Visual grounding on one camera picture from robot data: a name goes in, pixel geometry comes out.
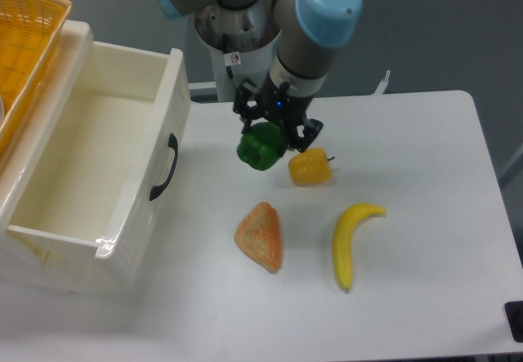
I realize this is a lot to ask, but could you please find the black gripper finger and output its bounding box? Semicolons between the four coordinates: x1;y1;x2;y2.
233;78;264;134
285;118;324;153

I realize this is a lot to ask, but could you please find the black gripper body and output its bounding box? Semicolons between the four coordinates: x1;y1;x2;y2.
256;78;313;144

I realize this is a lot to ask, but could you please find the green bell pepper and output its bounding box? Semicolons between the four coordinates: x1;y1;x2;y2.
236;122;287;171

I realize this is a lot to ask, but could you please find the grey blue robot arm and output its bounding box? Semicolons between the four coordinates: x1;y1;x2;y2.
160;0;363;152

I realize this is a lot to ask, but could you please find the yellow bell pepper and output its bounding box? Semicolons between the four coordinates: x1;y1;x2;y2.
288;147;333;186

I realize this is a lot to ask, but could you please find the open white drawer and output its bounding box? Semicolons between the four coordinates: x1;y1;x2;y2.
1;42;191;292

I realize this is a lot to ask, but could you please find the white drawer cabinet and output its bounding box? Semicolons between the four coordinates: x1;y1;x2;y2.
1;22;140;292

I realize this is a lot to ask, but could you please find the yellow banana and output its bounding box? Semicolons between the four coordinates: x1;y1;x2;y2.
331;203;387;291

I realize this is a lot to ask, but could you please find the orange bread slice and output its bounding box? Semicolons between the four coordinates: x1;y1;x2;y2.
234;202;283;274

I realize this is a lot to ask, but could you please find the yellow woven basket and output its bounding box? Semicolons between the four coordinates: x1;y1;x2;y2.
1;0;72;155

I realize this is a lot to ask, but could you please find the black corner object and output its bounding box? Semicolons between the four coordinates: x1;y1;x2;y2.
504;301;523;343

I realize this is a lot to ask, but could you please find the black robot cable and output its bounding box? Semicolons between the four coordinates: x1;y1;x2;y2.
221;33;246;102

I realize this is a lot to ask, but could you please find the black drawer handle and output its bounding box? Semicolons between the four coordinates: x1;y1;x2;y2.
149;133;179;202

